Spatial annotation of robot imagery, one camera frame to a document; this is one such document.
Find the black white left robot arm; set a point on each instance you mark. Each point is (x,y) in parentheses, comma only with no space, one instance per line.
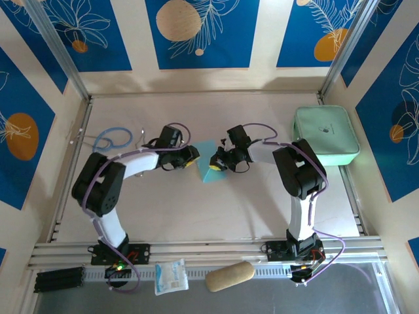
(98,189)

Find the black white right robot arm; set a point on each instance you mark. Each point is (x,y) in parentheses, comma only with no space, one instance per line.
(301,170)

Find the mint green zip case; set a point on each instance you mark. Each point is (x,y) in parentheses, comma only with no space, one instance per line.
(324,121)

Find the tan bread roll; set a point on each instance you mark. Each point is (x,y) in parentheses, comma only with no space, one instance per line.
(229,274)

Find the white blue plastic packet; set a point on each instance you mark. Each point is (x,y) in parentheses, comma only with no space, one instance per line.
(170,278)

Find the black left controller board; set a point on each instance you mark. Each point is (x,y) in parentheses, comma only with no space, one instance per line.
(113,271)

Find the black controller board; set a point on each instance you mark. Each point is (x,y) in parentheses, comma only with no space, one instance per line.
(113,271)
(299,273)

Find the black right controller board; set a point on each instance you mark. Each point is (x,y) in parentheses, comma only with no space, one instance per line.
(299,273)

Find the black ribbed block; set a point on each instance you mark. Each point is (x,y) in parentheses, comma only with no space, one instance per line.
(59,278)

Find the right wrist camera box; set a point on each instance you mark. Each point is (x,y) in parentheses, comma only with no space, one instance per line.
(238,134)

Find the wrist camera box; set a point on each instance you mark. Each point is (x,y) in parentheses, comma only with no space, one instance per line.
(170,135)
(238,134)

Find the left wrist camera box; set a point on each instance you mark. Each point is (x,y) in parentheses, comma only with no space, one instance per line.
(170,135)

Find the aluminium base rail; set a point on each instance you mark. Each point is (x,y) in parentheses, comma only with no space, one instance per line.
(209,250)

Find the aluminium upright post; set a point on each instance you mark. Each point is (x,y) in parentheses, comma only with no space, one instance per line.
(60,49)
(348,49)

